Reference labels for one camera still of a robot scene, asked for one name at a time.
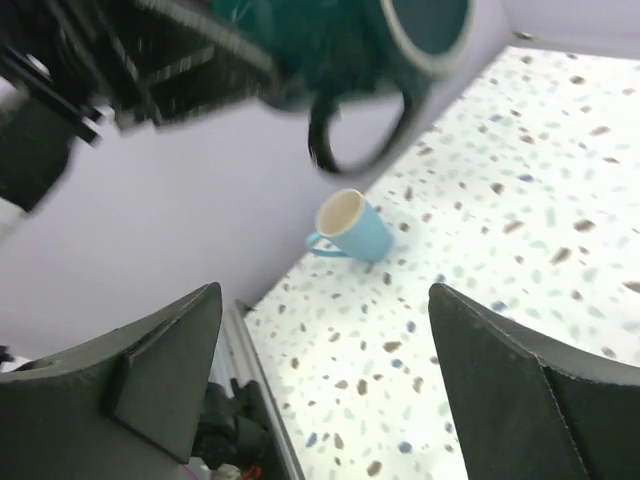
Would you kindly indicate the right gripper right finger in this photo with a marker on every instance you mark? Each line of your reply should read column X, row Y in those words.
column 527, row 406

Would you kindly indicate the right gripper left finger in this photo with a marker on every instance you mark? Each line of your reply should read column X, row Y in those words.
column 125, row 405

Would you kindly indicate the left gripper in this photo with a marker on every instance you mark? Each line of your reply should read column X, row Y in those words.
column 163, row 62

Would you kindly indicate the dark teal mug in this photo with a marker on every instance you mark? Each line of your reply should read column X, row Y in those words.
column 333, row 52

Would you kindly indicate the light blue mug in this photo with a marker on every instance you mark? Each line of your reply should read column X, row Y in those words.
column 348, row 226

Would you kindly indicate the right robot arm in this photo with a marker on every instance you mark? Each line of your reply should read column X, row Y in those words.
column 235, row 428

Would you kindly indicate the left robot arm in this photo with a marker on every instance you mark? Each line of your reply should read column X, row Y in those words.
column 30, row 167

